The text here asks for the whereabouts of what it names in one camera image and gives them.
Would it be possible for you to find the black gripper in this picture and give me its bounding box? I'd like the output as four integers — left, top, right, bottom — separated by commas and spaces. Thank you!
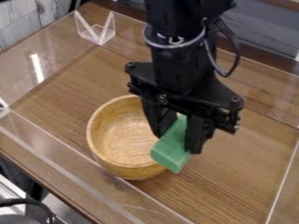
125, 38, 244, 154

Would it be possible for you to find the green rectangular block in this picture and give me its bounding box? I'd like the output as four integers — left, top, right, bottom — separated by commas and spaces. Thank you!
149, 115, 190, 173

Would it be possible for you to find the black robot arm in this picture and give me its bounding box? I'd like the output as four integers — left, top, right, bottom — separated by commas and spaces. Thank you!
125, 0, 244, 154

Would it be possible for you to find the brown wooden bowl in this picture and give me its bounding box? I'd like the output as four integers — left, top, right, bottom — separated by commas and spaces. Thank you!
86, 94, 165, 180

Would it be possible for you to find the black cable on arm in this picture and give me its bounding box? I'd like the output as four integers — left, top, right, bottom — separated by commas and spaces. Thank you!
201, 17, 243, 79

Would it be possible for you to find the clear acrylic corner bracket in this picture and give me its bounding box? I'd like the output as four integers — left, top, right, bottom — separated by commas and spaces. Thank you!
73, 11, 116, 46

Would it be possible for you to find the black cable lower left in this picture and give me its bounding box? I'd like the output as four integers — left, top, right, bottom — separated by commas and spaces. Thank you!
0, 198, 57, 224

